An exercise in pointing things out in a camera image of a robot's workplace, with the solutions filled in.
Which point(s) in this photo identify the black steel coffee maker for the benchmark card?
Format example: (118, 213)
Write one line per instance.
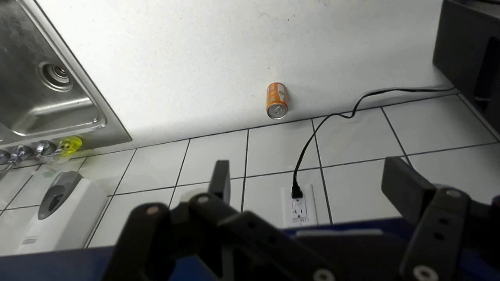
(468, 54)

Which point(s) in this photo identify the white soap dispenser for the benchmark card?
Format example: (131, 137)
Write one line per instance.
(65, 216)

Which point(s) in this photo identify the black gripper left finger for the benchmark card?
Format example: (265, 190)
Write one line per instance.
(232, 246)

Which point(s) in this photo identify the white wall outlet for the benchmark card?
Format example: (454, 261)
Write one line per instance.
(299, 211)

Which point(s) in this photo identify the stainless steel sink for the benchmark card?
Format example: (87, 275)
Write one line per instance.
(45, 91)

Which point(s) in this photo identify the chrome sink faucet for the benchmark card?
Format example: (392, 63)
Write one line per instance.
(38, 152)

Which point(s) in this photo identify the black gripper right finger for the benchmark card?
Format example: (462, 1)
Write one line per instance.
(456, 238)

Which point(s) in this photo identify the yellow dish soap bottle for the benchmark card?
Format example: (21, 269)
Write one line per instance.
(70, 146)

